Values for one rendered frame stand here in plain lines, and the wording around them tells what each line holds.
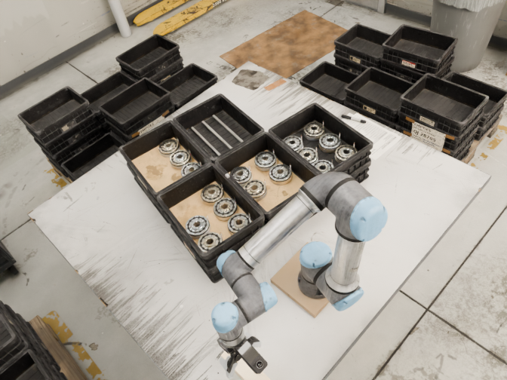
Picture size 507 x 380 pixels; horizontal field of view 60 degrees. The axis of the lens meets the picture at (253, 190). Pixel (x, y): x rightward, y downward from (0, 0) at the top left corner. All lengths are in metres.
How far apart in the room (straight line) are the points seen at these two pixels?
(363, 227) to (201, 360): 0.86
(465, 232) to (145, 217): 1.87
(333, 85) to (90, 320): 2.29
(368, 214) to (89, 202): 1.55
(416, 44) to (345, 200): 2.31
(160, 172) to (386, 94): 1.68
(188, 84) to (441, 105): 1.78
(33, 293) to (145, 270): 1.25
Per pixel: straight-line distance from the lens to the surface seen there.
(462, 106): 2.95
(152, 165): 2.21
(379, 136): 2.37
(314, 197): 1.28
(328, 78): 3.47
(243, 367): 1.66
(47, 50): 4.93
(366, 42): 3.65
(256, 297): 1.27
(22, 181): 3.85
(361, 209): 1.21
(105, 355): 2.72
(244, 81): 2.78
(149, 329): 1.87
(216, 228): 1.87
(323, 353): 1.72
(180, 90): 3.40
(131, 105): 3.21
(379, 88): 3.20
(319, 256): 1.60
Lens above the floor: 2.33
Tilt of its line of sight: 50 degrees down
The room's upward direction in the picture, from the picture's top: 11 degrees counter-clockwise
